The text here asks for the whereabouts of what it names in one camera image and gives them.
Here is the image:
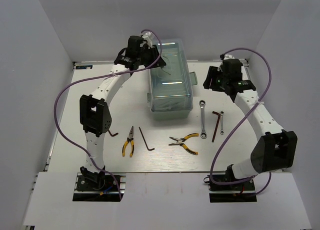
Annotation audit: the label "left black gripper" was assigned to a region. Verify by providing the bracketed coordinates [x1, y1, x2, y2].
[137, 44, 167, 69]

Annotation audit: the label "green toolbox with clear lid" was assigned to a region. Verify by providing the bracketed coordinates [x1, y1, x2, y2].
[147, 39, 198, 121]

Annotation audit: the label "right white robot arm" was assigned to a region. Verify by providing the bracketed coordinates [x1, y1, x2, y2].
[203, 59, 298, 189]

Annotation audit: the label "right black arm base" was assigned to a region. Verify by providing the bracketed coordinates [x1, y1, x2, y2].
[205, 173, 256, 193]

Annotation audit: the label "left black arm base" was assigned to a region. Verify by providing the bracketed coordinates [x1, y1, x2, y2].
[75, 174, 118, 193]

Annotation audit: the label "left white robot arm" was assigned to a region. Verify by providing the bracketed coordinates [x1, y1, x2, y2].
[79, 32, 167, 189]

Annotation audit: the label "right dark hex key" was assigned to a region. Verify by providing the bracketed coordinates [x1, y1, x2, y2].
[211, 111, 221, 142]

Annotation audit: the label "dark hex key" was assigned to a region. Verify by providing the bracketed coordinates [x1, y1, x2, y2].
[211, 111, 221, 142]
[108, 130, 119, 137]
[138, 127, 155, 151]

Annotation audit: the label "small silver wrench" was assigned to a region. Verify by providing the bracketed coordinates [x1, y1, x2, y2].
[220, 111, 224, 135]

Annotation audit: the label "large silver ratchet wrench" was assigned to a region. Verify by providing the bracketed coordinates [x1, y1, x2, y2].
[199, 100, 207, 139]

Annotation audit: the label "right yellow black pliers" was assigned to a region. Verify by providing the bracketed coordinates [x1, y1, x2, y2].
[168, 133, 199, 156]

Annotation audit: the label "yellow black pliers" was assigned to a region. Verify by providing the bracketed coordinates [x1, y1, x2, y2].
[168, 133, 199, 156]
[122, 126, 135, 157]

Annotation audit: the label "middle dark hex key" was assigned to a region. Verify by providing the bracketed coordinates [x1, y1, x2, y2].
[138, 127, 155, 151]

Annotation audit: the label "left yellow black pliers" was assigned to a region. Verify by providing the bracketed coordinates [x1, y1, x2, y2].
[122, 126, 135, 157]

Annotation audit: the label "left dark hex key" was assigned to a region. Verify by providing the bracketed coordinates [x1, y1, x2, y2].
[108, 130, 119, 137]

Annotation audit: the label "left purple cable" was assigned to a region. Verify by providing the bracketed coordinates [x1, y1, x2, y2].
[54, 29, 163, 199]

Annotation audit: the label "purple cable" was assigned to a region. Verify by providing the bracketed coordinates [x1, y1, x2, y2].
[209, 48, 273, 195]
[54, 29, 163, 199]

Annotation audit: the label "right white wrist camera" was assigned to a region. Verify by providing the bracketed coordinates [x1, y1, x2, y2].
[220, 54, 235, 61]

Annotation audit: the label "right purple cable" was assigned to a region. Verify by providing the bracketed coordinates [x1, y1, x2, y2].
[209, 48, 273, 195]

